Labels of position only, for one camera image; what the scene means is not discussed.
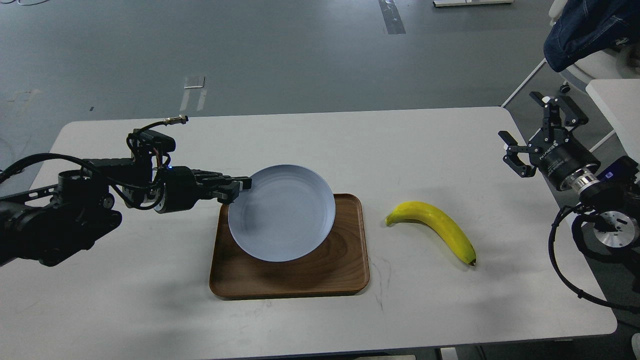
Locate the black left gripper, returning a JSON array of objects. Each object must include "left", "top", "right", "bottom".
[{"left": 153, "top": 166, "right": 253, "bottom": 214}]

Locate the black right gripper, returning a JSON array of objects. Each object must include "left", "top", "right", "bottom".
[{"left": 498, "top": 91, "right": 601, "bottom": 192}]

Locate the light blue plate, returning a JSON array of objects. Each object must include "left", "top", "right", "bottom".
[{"left": 227, "top": 164, "right": 336, "bottom": 263}]

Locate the yellow banana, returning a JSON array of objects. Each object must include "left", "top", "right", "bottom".
[{"left": 384, "top": 201, "right": 477, "bottom": 267}]

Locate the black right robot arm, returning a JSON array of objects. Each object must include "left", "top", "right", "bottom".
[{"left": 498, "top": 91, "right": 639, "bottom": 313}]

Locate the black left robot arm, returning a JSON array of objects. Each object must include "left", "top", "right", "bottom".
[{"left": 0, "top": 115, "right": 252, "bottom": 267}]

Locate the white side table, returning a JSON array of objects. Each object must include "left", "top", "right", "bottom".
[{"left": 586, "top": 79, "right": 640, "bottom": 162}]

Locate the white office chair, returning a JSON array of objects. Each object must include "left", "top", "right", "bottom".
[{"left": 501, "top": 0, "right": 640, "bottom": 110}]

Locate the blue denim jacket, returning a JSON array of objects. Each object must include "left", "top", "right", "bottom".
[{"left": 542, "top": 0, "right": 640, "bottom": 73}]

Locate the brown wooden tray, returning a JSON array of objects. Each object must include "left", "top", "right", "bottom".
[{"left": 208, "top": 193, "right": 370, "bottom": 300}]

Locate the white floor base plate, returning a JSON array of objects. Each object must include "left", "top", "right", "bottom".
[{"left": 432, "top": 0, "right": 515, "bottom": 8}]

